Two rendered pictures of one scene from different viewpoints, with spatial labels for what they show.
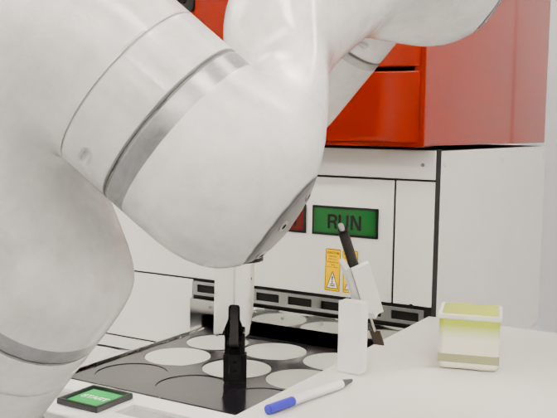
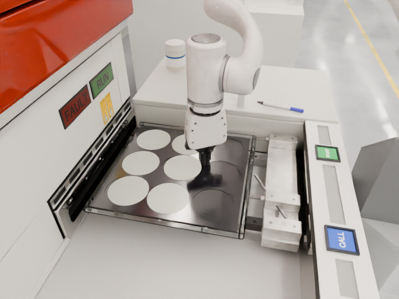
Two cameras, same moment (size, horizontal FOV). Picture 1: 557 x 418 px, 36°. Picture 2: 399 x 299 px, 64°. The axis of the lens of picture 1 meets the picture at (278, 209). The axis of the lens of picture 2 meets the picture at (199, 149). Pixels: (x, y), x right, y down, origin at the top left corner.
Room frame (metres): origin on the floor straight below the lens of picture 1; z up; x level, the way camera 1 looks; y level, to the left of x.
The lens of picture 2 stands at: (1.37, 0.67, 1.46)
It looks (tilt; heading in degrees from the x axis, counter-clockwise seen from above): 38 degrees down; 252
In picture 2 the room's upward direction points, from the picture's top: straight up
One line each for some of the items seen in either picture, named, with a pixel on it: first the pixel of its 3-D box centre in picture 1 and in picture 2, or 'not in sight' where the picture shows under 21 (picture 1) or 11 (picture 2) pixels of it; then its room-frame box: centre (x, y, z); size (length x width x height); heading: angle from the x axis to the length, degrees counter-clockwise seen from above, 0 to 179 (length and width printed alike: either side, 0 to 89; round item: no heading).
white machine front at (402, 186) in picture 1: (216, 255); (49, 169); (1.51, 0.11, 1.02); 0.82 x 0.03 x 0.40; 59
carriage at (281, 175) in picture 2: not in sight; (280, 187); (0.98, 0.18, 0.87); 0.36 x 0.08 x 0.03; 59
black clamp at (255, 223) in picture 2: not in sight; (254, 223); (1.11, 0.28, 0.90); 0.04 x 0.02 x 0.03; 149
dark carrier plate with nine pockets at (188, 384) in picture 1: (236, 368); (179, 168); (1.22, 0.06, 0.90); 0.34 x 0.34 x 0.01; 60
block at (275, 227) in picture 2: not in sight; (281, 228); (1.06, 0.31, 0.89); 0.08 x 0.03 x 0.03; 149
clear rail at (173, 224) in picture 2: (139, 352); (161, 222); (1.31, 0.21, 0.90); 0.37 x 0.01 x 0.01; 149
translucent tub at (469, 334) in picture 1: (469, 335); not in sight; (1.03, -0.24, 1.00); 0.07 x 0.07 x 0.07; 75
